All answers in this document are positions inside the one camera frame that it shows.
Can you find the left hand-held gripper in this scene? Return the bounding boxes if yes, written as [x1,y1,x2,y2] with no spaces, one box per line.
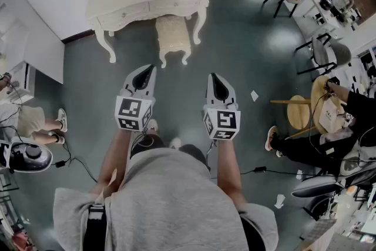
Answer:
[114,63,157,132]

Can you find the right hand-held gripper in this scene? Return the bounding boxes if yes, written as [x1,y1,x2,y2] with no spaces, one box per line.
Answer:
[202,72,242,141]

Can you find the cream upholstered stool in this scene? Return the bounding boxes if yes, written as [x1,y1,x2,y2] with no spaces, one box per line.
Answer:
[155,15,192,69]

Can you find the person's left forearm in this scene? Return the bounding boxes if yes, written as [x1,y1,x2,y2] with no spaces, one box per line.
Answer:
[90,126,139,195]

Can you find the person's right forearm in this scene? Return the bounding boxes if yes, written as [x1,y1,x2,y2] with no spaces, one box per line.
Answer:
[216,139,246,204]

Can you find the round wooden stool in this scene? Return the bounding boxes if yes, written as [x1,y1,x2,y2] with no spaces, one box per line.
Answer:
[269,94,313,139]

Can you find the person's left sneaker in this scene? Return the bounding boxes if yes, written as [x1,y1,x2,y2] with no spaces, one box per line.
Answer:
[146,118,160,135]

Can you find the person's sneaker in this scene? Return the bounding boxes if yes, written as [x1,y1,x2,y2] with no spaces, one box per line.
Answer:
[169,137,183,151]
[146,118,160,135]

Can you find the person's black shorts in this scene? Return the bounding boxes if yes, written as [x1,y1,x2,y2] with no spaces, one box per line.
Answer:
[130,134,211,172]

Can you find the person's right sneaker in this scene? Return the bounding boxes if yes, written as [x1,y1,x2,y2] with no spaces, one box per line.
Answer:
[169,137,183,151]

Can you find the round wooden table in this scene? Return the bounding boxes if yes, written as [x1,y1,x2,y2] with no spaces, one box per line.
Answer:
[310,75,353,135]

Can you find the white paper bag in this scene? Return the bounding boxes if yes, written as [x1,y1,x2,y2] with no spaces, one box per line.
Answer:
[318,96,347,133]

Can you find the person's grey shirt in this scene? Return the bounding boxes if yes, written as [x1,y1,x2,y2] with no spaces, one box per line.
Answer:
[52,146,280,251]

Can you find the white long table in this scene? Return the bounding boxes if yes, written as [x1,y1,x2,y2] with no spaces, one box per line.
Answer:
[293,0,362,39]

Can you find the white low cabinet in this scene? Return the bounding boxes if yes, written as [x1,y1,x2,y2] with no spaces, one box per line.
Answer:
[0,61,36,104]

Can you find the white rounded machine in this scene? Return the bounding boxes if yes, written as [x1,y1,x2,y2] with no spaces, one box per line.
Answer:
[0,139,54,175]

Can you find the grey rounded machine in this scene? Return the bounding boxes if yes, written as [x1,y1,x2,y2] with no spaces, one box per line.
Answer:
[290,155,376,221]

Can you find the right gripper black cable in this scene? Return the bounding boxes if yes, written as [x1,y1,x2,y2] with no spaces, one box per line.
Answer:
[204,140,219,170]

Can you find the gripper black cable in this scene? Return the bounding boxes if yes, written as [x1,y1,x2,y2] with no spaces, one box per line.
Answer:
[130,128,155,158]
[204,140,219,170]

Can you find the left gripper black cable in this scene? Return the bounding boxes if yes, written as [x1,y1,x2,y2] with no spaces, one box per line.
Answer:
[130,128,155,158]

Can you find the black power adapter cable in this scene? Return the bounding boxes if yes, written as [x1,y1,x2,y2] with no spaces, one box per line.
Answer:
[240,166,349,179]
[49,138,99,185]

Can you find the pale hanging strap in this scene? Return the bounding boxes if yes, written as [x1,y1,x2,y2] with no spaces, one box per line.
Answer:
[102,168,119,207]

